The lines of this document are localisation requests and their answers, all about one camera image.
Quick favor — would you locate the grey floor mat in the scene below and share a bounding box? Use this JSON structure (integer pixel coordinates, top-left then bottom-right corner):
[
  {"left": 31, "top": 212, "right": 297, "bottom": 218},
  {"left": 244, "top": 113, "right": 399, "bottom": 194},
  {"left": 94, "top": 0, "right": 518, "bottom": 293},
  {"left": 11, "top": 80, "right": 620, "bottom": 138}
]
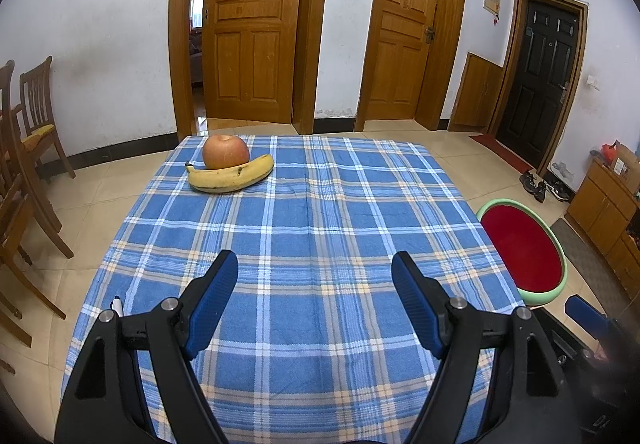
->
[{"left": 550, "top": 218, "right": 628, "bottom": 320}]

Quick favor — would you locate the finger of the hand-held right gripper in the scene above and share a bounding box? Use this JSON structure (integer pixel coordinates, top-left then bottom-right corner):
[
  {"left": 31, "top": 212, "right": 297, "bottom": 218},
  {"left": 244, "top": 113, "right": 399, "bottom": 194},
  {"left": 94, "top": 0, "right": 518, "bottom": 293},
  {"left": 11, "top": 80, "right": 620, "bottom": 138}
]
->
[
  {"left": 536, "top": 308, "right": 596, "bottom": 370},
  {"left": 565, "top": 295, "right": 613, "bottom": 342}
]

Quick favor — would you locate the wooden wall cabinet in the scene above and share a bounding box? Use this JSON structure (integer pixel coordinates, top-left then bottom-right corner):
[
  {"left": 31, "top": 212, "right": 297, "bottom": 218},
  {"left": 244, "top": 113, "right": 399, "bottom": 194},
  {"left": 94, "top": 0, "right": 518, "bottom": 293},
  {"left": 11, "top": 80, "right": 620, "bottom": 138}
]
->
[{"left": 452, "top": 51, "right": 506, "bottom": 130}]

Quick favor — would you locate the red doormat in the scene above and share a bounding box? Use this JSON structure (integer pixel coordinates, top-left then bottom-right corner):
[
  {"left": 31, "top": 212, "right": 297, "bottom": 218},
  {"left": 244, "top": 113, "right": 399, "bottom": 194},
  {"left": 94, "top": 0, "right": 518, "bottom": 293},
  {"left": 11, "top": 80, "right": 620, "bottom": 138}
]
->
[{"left": 469, "top": 133, "right": 535, "bottom": 170}]

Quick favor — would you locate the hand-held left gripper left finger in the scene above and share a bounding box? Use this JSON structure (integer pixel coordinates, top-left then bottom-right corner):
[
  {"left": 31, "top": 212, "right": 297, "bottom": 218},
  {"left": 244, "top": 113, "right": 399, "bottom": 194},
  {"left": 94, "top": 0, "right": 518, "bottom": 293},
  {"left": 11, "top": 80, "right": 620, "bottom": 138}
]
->
[{"left": 55, "top": 250, "right": 240, "bottom": 444}]

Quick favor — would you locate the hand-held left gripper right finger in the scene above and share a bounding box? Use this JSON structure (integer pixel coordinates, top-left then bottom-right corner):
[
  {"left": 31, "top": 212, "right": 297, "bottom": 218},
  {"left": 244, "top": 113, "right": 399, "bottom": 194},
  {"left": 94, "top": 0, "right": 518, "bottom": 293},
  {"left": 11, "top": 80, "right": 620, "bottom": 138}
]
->
[{"left": 391, "top": 251, "right": 583, "bottom": 444}]

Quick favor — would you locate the cardboard box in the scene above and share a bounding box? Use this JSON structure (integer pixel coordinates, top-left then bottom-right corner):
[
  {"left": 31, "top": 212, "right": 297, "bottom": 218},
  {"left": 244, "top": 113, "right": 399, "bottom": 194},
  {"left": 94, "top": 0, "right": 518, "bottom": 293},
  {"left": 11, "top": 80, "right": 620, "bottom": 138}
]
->
[{"left": 611, "top": 140, "right": 640, "bottom": 182}]

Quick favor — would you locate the red apple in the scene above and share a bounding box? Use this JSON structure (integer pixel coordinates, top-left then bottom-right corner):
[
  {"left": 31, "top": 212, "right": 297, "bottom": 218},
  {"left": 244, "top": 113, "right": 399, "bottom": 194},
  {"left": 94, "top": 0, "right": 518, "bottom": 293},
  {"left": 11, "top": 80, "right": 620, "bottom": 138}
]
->
[{"left": 202, "top": 134, "right": 250, "bottom": 170}]

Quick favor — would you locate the wooden floor cabinet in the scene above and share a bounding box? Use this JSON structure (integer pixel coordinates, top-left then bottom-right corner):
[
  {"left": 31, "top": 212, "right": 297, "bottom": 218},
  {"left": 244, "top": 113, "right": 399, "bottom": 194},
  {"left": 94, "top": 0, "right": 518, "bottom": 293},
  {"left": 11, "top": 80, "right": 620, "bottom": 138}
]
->
[{"left": 565, "top": 156, "right": 640, "bottom": 300}]

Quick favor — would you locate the brown door frame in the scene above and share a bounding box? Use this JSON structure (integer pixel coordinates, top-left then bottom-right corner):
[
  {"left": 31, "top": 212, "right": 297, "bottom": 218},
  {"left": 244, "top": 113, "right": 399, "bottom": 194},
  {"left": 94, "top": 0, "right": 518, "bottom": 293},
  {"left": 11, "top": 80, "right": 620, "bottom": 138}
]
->
[{"left": 487, "top": 0, "right": 588, "bottom": 177}]

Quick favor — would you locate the black and white sneaker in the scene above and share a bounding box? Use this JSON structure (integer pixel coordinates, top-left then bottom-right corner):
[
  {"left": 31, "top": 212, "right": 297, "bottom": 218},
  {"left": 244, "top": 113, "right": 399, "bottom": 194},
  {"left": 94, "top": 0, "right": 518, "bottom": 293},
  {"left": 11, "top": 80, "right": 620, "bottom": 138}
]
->
[{"left": 542, "top": 176, "right": 572, "bottom": 203}]

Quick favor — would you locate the yellow banana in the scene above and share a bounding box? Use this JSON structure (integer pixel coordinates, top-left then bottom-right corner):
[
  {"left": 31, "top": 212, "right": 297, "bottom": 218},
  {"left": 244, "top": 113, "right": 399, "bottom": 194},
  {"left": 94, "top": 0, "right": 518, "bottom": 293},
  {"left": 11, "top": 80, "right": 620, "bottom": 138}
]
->
[{"left": 186, "top": 154, "right": 276, "bottom": 194}]

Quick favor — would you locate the red basin with green rim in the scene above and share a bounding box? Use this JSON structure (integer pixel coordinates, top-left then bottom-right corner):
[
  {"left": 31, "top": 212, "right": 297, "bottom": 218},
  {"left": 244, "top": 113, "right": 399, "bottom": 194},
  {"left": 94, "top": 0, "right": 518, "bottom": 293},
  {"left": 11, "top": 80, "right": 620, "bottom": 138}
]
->
[{"left": 475, "top": 198, "right": 569, "bottom": 307}]

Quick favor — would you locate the black door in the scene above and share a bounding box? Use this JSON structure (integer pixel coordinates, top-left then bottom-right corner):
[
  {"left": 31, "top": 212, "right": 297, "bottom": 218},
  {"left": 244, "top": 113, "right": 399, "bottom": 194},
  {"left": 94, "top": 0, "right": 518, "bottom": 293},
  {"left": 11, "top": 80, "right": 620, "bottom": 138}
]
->
[{"left": 497, "top": 0, "right": 578, "bottom": 167}]

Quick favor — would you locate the wooden door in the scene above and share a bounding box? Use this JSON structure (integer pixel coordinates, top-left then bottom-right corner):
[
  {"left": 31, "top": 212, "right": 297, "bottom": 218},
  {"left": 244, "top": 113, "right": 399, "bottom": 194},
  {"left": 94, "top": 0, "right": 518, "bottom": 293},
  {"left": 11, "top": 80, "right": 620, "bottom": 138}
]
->
[
  {"left": 202, "top": 0, "right": 308, "bottom": 125},
  {"left": 365, "top": 0, "right": 443, "bottom": 122}
]

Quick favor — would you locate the wooden door frame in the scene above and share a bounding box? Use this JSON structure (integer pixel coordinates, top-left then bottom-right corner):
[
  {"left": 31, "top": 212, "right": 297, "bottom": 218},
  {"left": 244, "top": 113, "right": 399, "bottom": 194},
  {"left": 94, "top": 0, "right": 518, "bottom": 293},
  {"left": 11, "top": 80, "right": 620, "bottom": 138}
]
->
[
  {"left": 169, "top": 0, "right": 333, "bottom": 142},
  {"left": 355, "top": 0, "right": 470, "bottom": 132}
]

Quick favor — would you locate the blue plaid tablecloth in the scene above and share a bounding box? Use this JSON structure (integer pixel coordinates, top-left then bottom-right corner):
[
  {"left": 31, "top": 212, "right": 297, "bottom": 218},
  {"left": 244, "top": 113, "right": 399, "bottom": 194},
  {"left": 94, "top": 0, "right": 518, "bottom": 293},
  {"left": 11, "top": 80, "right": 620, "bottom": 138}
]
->
[{"left": 60, "top": 134, "right": 526, "bottom": 444}]

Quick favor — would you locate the wooden chair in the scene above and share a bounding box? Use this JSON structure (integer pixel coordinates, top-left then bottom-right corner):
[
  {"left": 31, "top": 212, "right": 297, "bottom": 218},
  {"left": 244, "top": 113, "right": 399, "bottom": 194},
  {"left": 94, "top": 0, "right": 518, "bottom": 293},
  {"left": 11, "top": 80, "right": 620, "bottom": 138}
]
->
[
  {"left": 0, "top": 60, "right": 75, "bottom": 260},
  {"left": 19, "top": 55, "right": 77, "bottom": 180},
  {"left": 0, "top": 224, "right": 67, "bottom": 350}
]

